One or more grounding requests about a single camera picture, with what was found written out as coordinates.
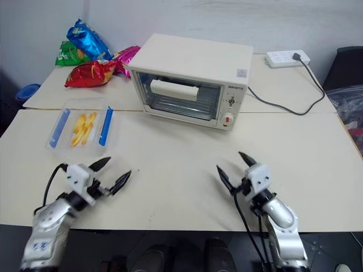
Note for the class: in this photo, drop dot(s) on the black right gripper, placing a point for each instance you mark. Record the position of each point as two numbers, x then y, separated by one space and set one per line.
245 189

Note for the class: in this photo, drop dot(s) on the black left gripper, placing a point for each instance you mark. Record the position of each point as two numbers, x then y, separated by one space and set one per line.
98 190

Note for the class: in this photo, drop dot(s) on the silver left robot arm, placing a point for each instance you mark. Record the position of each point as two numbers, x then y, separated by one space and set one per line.
48 222

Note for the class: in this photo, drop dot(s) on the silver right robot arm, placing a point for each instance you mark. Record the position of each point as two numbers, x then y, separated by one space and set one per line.
283 224

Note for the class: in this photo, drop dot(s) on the clear container with fries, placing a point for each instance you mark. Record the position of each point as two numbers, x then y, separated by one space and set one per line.
82 150

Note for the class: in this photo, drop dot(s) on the white timer knob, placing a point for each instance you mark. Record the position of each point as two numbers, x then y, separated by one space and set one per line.
227 119

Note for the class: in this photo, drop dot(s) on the small oven mode knob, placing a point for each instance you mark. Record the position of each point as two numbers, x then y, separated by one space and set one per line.
232 101

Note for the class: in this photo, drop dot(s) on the glass oven door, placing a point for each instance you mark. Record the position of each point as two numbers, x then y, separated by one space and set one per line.
181 106

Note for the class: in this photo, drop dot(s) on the cream toaster oven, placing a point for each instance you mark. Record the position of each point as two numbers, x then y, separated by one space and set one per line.
193 56

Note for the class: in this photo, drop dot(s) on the yellow french fry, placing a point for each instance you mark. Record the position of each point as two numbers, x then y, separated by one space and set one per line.
92 118
82 120
77 139
88 129

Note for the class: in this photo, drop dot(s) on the blue container clip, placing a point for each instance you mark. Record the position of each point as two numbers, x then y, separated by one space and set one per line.
59 129
105 126

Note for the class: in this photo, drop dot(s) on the red chip bag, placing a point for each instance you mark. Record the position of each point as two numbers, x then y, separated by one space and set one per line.
88 74

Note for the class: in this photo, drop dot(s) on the blue plastic bowl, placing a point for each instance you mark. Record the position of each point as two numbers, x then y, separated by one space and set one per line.
27 92

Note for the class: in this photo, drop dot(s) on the magenta snack bag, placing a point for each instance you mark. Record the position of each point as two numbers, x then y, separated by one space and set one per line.
126 56

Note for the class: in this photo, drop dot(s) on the white power strip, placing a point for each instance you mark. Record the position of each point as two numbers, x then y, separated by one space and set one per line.
279 59

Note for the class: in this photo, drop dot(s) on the green chip bag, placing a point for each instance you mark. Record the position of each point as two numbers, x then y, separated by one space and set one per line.
68 55

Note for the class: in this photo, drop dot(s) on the clear plastic bag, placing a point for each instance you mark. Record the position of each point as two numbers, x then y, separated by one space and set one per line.
350 110

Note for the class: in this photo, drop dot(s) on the blue chip bag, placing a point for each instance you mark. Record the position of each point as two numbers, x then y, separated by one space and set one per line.
89 42

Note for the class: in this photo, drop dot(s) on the small white rounded object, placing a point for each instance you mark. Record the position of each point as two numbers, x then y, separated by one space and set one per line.
343 268

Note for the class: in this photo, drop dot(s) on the black chair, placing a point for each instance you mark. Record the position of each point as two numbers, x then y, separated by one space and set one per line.
347 68

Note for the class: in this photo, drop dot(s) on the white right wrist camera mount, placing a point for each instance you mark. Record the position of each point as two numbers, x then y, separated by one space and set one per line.
259 177

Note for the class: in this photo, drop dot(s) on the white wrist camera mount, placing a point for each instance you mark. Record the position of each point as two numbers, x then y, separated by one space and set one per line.
78 175
259 177

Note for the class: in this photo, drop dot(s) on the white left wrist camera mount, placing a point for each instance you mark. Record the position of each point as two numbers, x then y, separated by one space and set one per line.
78 175

